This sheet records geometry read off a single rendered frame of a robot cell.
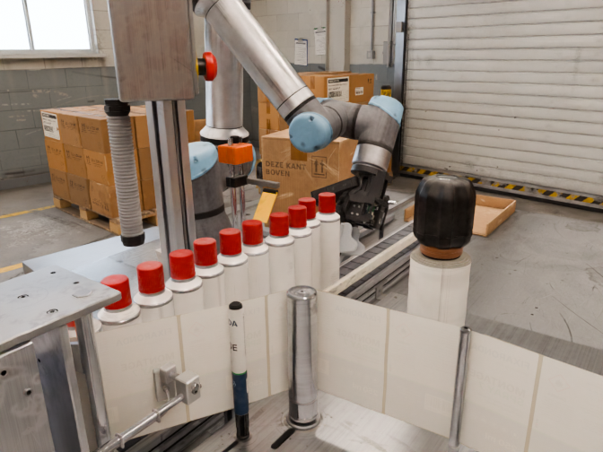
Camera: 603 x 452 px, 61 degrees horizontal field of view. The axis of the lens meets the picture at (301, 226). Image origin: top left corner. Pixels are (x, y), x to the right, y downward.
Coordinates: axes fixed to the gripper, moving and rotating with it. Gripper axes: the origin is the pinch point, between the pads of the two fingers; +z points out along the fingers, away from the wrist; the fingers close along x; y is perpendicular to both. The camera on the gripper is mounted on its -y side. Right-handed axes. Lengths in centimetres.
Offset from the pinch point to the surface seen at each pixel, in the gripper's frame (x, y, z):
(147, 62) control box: -55, -2, -14
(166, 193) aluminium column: -36.0, -13.1, -1.4
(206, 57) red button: -49, 1, -18
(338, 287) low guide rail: -3.9, 5.1, 5.1
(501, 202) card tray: 82, 9, -38
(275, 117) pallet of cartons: 266, -254, -132
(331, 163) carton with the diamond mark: 20.2, -20.2, -26.0
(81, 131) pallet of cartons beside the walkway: 129, -319, -56
